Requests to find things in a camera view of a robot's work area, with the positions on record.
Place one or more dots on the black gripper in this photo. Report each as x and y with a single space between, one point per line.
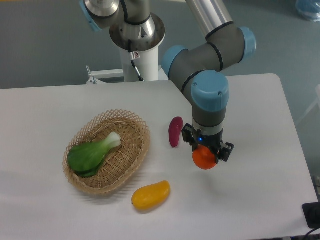
214 143

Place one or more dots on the orange fruit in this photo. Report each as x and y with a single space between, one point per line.
203 158

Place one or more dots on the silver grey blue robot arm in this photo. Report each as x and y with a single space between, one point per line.
197 73

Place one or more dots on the purple sweet potato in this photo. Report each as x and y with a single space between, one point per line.
174 131

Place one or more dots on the yellow mango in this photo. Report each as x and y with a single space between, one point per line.
151 196

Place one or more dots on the green bok choy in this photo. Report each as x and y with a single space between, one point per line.
87 158

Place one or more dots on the black device at table edge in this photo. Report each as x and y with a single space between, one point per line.
311 213

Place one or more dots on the blue plastic bag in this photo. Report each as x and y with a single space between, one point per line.
308 9

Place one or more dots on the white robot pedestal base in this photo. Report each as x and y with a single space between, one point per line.
138 46

